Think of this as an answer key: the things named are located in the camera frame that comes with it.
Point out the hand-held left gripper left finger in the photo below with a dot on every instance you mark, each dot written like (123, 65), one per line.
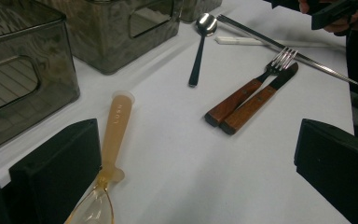
(56, 174)

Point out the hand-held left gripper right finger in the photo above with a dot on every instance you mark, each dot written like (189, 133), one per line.
(338, 168)

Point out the wooden chopstick piece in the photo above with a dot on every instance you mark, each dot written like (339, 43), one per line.
(116, 130)

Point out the smoky translucent plastic bin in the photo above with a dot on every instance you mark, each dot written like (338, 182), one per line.
(199, 9)
(105, 37)
(18, 93)

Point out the metal chopstick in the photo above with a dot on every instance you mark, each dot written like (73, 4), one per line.
(250, 32)
(248, 29)

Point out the white table cover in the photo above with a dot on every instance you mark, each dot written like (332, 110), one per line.
(183, 155)

